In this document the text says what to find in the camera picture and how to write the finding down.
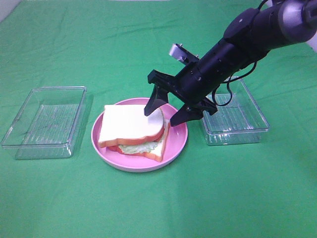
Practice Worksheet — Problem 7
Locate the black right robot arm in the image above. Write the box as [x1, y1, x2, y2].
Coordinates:
[144, 0, 317, 126]

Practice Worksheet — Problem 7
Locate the bread slice top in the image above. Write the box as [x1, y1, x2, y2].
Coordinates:
[98, 105, 164, 148]

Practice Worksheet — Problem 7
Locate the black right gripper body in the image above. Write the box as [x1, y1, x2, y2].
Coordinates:
[148, 62, 217, 115]

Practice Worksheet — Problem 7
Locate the clear plastic tray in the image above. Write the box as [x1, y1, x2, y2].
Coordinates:
[1, 86, 87, 160]
[202, 79, 269, 146]

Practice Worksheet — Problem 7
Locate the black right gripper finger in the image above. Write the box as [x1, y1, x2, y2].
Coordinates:
[170, 104, 203, 127]
[144, 85, 169, 116]

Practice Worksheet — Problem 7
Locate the bread slice bottom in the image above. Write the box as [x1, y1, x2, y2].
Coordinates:
[107, 119, 170, 162]

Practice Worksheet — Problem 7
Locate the green lettuce leaf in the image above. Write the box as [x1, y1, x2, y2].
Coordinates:
[118, 135, 166, 155]

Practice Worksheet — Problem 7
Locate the clear plastic tray left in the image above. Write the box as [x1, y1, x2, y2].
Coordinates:
[1, 86, 87, 160]

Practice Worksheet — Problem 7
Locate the clear plastic tray right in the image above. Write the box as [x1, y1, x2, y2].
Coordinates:
[202, 79, 269, 146]

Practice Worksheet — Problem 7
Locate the pink plate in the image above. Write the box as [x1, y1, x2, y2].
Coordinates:
[91, 97, 189, 173]

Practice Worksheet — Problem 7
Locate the bread slice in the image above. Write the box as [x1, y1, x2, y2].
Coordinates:
[98, 105, 164, 148]
[107, 119, 170, 162]

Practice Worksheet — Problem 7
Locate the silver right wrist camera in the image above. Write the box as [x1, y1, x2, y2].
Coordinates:
[169, 44, 200, 65]

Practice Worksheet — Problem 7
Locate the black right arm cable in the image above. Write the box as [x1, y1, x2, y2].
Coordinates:
[211, 59, 258, 107]

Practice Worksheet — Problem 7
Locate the green tablecloth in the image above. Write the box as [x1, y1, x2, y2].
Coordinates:
[0, 0, 317, 238]

